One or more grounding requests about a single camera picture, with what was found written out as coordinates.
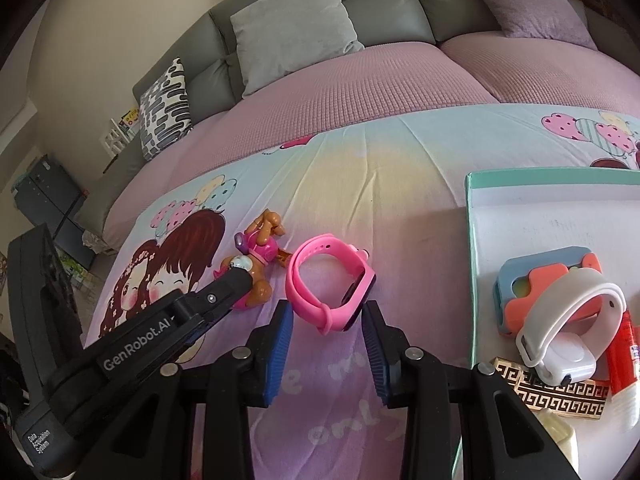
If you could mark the cream plastic clip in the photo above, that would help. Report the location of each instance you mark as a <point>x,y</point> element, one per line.
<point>560,435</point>

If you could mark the pink smart watch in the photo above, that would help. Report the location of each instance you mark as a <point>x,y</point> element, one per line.
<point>350,280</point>

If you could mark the orange and blue silicone case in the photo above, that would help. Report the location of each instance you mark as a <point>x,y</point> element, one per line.
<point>530,280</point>

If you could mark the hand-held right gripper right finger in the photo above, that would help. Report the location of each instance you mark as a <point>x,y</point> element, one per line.
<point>376,355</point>

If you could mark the lilac grey pillow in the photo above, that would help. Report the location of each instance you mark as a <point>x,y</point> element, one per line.
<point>520,0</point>

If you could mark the black and white patterned pillow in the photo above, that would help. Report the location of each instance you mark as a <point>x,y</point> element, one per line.
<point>162,110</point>

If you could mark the stack of booklets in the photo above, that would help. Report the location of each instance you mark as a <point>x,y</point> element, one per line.
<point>125,125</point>

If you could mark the white wrist watch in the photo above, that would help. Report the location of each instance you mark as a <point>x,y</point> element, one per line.
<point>565,310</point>

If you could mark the dark storage cabinet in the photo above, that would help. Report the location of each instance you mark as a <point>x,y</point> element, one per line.
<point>50,195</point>

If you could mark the pink waffle sofa cover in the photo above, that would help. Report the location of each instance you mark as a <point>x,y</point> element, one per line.
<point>375,85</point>

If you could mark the brown toy dog figure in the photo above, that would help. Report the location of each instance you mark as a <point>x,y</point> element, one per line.
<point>260,255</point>

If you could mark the red glue stick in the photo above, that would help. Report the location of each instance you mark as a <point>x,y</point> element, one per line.
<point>625,365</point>

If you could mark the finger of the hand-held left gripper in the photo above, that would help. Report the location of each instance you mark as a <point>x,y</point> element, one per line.
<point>220,292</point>

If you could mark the grey sofa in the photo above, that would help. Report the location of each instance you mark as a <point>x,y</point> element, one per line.
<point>200,50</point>

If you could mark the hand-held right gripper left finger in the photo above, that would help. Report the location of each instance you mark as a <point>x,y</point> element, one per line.
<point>280,355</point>

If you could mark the teal shallow cardboard box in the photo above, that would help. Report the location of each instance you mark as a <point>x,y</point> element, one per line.
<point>525,220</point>

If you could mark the printed cartoon blanket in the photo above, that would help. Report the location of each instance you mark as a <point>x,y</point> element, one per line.
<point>375,185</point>

